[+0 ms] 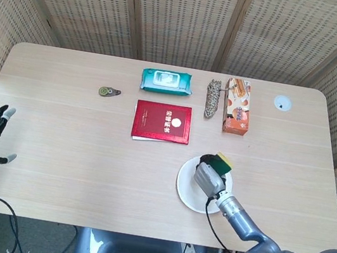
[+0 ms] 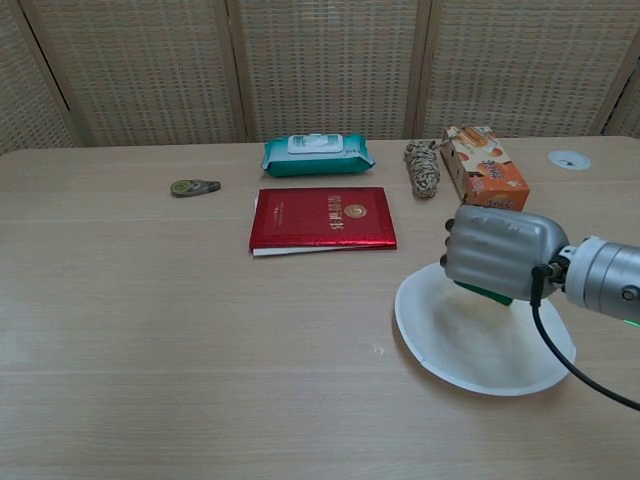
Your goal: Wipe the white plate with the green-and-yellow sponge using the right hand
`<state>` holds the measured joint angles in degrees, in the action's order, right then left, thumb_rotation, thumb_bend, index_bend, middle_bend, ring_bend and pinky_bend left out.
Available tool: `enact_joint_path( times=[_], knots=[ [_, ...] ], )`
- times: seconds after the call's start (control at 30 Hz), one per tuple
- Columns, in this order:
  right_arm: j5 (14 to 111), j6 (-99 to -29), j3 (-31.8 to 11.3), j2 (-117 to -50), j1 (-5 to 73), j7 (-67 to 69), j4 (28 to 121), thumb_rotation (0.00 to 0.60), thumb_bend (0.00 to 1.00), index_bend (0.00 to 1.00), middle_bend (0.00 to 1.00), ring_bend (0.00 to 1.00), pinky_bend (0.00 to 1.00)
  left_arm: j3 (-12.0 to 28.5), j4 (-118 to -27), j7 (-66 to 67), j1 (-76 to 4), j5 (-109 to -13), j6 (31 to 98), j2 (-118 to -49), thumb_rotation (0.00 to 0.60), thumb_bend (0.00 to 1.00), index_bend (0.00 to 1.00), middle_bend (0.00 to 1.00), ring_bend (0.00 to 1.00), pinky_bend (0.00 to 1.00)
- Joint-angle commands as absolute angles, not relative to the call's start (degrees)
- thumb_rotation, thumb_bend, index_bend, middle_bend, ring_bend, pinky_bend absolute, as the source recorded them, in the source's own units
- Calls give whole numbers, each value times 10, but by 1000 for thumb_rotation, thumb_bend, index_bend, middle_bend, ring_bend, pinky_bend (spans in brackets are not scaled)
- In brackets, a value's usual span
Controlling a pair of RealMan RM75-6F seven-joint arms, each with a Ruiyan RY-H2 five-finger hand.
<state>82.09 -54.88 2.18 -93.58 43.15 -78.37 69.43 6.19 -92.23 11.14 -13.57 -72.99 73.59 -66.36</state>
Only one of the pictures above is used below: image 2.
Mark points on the green yellow sponge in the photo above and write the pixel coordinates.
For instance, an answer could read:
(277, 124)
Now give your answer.
(487, 294)

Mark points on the red certificate book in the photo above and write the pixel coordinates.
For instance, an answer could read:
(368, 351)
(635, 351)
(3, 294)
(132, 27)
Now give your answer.
(324, 218)

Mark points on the woven folding screen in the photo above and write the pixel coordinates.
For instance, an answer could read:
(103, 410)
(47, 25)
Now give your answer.
(320, 70)

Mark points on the teal wet wipes pack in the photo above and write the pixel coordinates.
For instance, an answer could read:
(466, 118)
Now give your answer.
(317, 155)

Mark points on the white plate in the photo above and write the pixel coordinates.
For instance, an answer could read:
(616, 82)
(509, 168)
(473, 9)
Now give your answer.
(480, 335)

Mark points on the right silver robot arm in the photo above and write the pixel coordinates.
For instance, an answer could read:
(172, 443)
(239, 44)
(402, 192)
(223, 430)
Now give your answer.
(602, 280)

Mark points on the green correction tape dispenser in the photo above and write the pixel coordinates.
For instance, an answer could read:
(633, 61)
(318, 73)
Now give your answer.
(194, 187)

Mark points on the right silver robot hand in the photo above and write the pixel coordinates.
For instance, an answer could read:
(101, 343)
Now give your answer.
(500, 252)

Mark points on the orange snack box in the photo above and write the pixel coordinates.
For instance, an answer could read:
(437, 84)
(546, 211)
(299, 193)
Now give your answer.
(487, 172)

